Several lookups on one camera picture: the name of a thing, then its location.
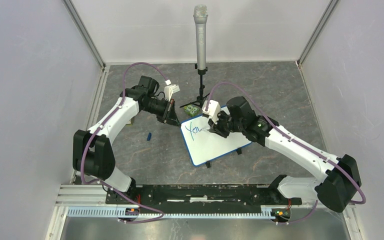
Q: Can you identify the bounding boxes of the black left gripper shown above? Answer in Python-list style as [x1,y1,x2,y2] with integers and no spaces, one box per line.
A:
[142,97,182,128]

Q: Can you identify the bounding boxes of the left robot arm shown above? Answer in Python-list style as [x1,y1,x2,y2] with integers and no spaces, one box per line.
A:
[72,76,180,204]

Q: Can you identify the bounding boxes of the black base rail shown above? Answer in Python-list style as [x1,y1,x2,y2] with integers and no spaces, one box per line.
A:
[105,184,303,215]

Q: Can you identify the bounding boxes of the blue framed whiteboard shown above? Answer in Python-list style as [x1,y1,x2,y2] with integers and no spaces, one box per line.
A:
[180,114,252,167]

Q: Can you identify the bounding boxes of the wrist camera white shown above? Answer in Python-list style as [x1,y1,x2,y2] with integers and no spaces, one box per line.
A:
[163,79,180,101]
[202,100,221,124]

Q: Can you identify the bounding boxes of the purple cable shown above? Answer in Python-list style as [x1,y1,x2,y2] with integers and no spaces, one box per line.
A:
[204,82,367,226]
[79,62,173,225]

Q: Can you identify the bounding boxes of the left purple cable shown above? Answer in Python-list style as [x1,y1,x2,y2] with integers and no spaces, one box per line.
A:
[79,62,173,225]

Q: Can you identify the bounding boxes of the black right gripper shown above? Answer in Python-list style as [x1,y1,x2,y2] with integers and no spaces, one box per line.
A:
[208,108,245,138]

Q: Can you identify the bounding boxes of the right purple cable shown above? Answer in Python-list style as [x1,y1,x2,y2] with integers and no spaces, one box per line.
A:
[204,82,367,226]

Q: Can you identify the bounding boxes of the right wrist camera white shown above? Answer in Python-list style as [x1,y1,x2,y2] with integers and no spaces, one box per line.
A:
[202,100,221,124]

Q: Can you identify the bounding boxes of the green toy block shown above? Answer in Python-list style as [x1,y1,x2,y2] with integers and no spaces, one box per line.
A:
[183,104,201,117]

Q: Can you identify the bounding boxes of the black microphone tripod stand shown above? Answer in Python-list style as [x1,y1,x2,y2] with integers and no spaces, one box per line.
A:
[179,66,213,110]

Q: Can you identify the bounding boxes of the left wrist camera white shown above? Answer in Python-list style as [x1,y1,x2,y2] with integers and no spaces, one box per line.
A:
[163,79,180,101]

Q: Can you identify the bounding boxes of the silver microphone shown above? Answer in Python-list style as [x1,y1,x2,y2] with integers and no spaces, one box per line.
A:
[193,4,209,72]

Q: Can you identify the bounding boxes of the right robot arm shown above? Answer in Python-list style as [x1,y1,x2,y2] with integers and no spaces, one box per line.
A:
[202,96,362,213]

